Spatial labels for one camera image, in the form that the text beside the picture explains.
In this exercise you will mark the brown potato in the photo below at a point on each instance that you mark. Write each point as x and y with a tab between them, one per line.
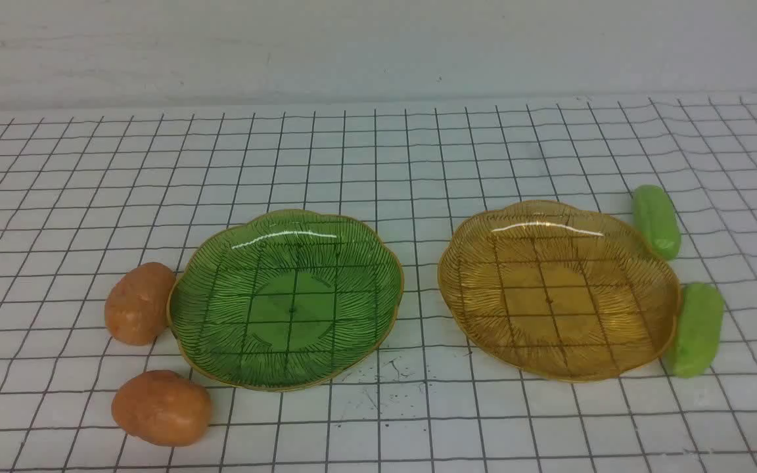
135	309
163	408

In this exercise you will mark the green cucumber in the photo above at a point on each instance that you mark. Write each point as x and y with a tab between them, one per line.
655	217
698	331

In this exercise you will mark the green transparent scalloped plate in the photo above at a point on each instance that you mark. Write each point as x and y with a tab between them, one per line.
285	301

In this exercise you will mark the amber transparent scalloped plate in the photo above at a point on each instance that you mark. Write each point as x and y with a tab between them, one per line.
560	292

